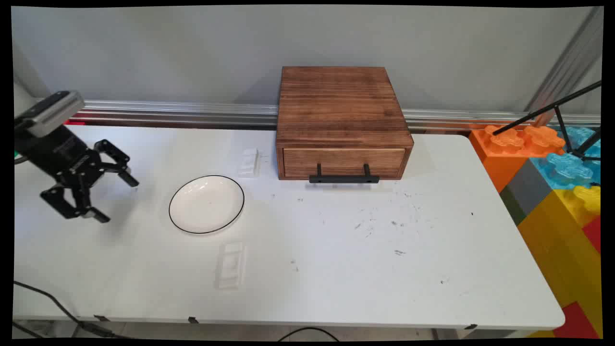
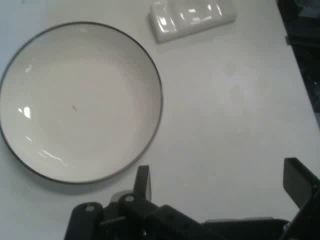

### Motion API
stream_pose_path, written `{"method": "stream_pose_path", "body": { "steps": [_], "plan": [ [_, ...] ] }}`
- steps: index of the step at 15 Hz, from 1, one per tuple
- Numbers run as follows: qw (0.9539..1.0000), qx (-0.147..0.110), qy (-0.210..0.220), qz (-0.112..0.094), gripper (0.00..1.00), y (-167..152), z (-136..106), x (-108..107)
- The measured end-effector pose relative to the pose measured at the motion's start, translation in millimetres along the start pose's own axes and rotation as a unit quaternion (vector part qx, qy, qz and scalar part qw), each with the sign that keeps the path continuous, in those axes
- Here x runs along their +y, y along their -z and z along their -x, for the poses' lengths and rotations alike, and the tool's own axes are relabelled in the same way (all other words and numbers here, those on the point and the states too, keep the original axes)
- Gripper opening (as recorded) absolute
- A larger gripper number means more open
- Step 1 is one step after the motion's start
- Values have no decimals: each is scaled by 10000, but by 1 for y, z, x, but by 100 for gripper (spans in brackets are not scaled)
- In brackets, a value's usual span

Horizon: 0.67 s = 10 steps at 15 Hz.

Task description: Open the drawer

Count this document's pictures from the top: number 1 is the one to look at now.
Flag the grey foam building block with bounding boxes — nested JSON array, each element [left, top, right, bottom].
[[500, 158, 554, 227]]

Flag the small red foam block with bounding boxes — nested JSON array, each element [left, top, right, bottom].
[[582, 216, 602, 254]]

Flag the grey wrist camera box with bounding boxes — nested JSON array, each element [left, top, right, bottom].
[[14, 90, 86, 139]]

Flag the black floor cable loop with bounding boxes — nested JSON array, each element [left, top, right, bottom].
[[276, 327, 340, 342]]

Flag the colourful giant toy bricks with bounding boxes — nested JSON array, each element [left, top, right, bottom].
[[517, 185, 602, 338]]

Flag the orange foam building block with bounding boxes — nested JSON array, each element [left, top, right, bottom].
[[468, 124, 567, 194]]

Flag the black tripod stand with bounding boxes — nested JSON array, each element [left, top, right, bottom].
[[492, 80, 602, 162]]

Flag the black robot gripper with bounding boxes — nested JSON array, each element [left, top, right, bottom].
[[14, 123, 140, 224]]

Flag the black cable with connector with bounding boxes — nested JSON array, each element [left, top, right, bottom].
[[13, 281, 128, 340]]

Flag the white plate with black rim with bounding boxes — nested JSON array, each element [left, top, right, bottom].
[[168, 175, 246, 235]]

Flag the brown wooden drawer cabinet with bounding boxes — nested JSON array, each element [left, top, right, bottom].
[[276, 66, 415, 181]]

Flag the blue foam building block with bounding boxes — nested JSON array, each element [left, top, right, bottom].
[[530, 126, 602, 191]]

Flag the small white plastic block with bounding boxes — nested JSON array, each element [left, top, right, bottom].
[[238, 148, 261, 179]]

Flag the large red foam block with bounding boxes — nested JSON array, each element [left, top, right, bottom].
[[553, 301, 601, 340]]

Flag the flat white rectangular tray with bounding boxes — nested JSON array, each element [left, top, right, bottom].
[[215, 242, 247, 290]]

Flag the slanted aluminium profile post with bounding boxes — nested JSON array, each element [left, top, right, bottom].
[[524, 7, 604, 126]]

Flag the aluminium rail along wall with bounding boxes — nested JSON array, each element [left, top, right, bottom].
[[34, 99, 602, 134]]

